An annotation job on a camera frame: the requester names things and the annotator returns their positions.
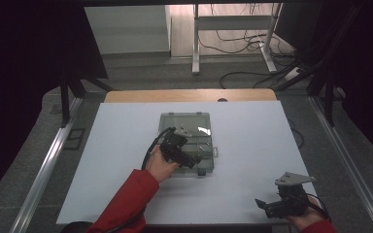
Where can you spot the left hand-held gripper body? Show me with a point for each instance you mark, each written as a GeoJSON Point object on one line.
{"type": "Point", "coordinates": [174, 144]}

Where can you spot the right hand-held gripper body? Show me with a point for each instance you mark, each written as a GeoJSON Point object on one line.
{"type": "Point", "coordinates": [291, 197]}

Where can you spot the clear plastic compartment box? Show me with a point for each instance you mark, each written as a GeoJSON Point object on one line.
{"type": "Point", "coordinates": [204, 136]}

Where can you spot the person's left hand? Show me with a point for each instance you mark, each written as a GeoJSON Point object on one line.
{"type": "Point", "coordinates": [159, 166]}

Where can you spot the person's right hand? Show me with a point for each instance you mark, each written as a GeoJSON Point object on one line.
{"type": "Point", "coordinates": [307, 220]}

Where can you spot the wooden table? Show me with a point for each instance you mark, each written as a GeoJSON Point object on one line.
{"type": "Point", "coordinates": [175, 95]}

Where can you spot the white board mat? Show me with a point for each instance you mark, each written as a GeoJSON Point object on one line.
{"type": "Point", "coordinates": [246, 145]}

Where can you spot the black metal stand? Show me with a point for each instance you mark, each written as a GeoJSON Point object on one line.
{"type": "Point", "coordinates": [329, 103]}
{"type": "Point", "coordinates": [65, 103]}

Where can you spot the white cabinet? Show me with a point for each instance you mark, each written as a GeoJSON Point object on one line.
{"type": "Point", "coordinates": [129, 29]}

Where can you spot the white power strip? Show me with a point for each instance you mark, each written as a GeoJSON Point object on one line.
{"type": "Point", "coordinates": [292, 73]}

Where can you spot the dark rounded object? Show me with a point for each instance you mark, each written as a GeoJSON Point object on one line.
{"type": "Point", "coordinates": [75, 227]}

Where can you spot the dark curtain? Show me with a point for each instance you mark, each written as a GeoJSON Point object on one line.
{"type": "Point", "coordinates": [22, 81]}
{"type": "Point", "coordinates": [372, 81]}

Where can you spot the aluminium rail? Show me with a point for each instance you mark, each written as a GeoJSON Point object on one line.
{"type": "Point", "coordinates": [45, 168]}
{"type": "Point", "coordinates": [346, 161]}

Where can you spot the white desk frame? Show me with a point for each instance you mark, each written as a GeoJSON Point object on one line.
{"type": "Point", "coordinates": [196, 48]}

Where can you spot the black floor frame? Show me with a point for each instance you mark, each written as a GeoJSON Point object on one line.
{"type": "Point", "coordinates": [74, 139]}

